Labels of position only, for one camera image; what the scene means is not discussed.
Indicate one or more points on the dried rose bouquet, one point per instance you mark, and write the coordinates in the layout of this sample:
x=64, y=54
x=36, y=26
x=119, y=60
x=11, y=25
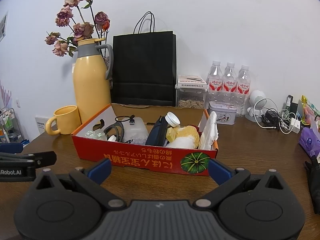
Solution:
x=82, y=30

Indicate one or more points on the flat white box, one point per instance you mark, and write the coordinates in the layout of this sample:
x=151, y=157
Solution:
x=192, y=81

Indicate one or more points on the white threaded lid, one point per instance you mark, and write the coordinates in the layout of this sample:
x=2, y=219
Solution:
x=172, y=118

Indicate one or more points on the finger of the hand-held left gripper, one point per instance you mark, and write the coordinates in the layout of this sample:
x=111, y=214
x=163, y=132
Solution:
x=11, y=148

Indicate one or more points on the purple tissue pack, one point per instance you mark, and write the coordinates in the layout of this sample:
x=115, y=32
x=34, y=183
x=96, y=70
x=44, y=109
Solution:
x=310, y=140

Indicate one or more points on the white wall notice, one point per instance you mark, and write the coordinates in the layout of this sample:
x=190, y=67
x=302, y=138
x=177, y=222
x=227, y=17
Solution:
x=3, y=27

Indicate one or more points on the red cardboard box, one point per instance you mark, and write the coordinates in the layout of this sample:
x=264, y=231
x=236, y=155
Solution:
x=140, y=160

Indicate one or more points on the clear water bottle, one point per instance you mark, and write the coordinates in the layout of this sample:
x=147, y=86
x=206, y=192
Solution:
x=229, y=81
x=215, y=80
x=243, y=85

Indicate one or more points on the white wall panel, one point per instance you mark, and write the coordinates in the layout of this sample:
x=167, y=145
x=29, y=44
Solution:
x=40, y=125

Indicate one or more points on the clear wrap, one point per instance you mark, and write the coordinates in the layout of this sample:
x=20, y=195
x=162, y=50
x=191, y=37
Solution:
x=96, y=135

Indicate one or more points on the clear jar of seeds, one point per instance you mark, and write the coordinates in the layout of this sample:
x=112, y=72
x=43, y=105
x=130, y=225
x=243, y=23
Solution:
x=191, y=102

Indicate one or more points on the colourful snack packet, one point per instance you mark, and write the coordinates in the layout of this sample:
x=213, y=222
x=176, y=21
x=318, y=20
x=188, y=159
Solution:
x=310, y=110

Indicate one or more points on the white charger plug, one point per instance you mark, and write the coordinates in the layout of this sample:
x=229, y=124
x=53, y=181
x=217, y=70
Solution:
x=295, y=126

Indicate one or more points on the navy zip pouch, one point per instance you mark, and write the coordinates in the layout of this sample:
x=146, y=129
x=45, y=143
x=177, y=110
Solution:
x=156, y=135

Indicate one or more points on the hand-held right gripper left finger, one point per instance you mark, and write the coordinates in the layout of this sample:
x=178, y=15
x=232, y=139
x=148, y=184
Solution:
x=100, y=169

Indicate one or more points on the white plastic bag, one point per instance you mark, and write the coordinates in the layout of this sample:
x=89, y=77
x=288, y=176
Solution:
x=208, y=132

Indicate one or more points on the black folded object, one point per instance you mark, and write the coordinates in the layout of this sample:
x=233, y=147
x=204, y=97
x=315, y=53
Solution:
x=315, y=180

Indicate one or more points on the yellow and white plush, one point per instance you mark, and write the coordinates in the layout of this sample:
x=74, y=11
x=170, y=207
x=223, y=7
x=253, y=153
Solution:
x=186, y=136

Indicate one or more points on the metal storage rack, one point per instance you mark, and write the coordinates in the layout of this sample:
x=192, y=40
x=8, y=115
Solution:
x=7, y=125

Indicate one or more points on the clear plastic container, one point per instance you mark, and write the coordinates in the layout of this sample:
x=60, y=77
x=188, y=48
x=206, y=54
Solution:
x=136, y=132

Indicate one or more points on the yellow thermos jug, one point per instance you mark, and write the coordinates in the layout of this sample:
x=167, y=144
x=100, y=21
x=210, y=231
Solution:
x=91, y=87

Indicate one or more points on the grey tin box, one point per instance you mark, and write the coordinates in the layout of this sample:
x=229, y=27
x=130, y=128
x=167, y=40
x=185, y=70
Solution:
x=222, y=115

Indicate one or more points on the black paper bag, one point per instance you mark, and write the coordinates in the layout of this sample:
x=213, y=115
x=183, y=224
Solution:
x=142, y=67

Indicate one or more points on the yellow sponge block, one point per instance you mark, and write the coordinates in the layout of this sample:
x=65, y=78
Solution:
x=172, y=133

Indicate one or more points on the black standing gadget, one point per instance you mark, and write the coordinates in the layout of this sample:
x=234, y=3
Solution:
x=290, y=103

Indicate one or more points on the yellow mug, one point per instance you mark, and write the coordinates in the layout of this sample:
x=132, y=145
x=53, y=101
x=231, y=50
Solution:
x=67, y=121

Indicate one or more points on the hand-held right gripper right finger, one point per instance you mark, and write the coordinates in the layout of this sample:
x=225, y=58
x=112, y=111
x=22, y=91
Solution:
x=220, y=170

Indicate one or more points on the white round desk fan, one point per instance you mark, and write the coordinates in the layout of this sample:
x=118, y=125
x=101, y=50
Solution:
x=257, y=100

